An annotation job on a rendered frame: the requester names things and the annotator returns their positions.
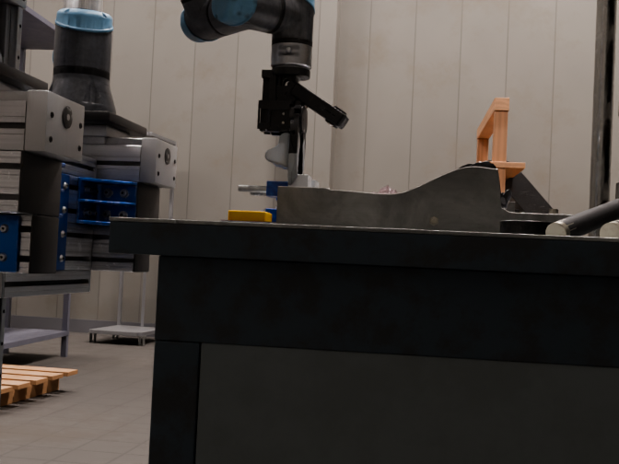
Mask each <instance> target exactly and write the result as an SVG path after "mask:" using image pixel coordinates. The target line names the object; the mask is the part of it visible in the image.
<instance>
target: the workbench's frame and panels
mask: <svg viewBox="0 0 619 464"><path fill-rule="evenodd" d="M109 253H124V254H144V255H160V256H159V257H158V291H157V309H156V327H155V339H156V341H155V350H154V367H153V385H152V402H151V421H150V438H149V456H148V464H619V242H603V241H582V240H560V239H538V238H496V237H474V236H453V235H430V234H409V233H387V232H366V231H343V230H322V229H300V228H279V227H257V226H214V225H193V224H171V223H149V222H127V221H111V222H110V239H109Z"/></svg>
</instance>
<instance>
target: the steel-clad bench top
mask: <svg viewBox="0 0 619 464"><path fill-rule="evenodd" d="M110 221H127V222H149V223H171V224H193V225H214V226H257V227H279V228H300V229H322V230H343V231H366V232H387V233H409V234H430V235H453V236H474V237H496V238H538V239H560V240H582V241H603V242H619V238H593V237H571V236H548V235H527V234H505V233H483V232H461V231H439V230H416V229H395V228H373V227H354V226H307V225H285V224H269V223H268V224H264V223H241V222H219V221H197V220H175V219H154V218H132V217H110Z"/></svg>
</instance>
